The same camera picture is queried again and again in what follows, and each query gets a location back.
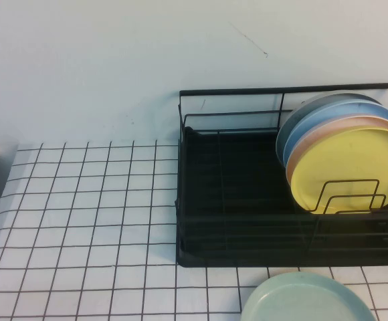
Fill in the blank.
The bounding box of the white grid tablecloth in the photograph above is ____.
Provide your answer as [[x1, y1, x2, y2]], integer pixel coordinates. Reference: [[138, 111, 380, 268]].
[[0, 140, 388, 321]]

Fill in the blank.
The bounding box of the pink plate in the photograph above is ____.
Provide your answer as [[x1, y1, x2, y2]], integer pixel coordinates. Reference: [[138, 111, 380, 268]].
[[286, 115, 388, 188]]

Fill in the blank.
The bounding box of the black plastic drip tray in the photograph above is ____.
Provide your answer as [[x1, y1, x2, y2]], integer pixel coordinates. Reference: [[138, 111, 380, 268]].
[[177, 126, 388, 268]]

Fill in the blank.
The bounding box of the blue plate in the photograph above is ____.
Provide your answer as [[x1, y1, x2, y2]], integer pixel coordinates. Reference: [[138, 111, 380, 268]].
[[283, 102, 388, 170]]

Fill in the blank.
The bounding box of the yellow plate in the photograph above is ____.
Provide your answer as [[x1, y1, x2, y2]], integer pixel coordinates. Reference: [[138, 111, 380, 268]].
[[290, 126, 388, 215]]

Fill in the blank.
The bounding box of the mint green plate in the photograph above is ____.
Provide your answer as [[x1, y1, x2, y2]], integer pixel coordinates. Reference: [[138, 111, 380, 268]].
[[239, 271, 379, 321]]

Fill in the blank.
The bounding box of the grey plate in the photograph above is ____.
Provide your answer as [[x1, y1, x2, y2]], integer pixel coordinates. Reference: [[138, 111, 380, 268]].
[[275, 92, 387, 168]]

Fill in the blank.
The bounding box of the black wire dish rack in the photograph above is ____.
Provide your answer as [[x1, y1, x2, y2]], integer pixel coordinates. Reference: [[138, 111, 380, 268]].
[[175, 82, 388, 268]]

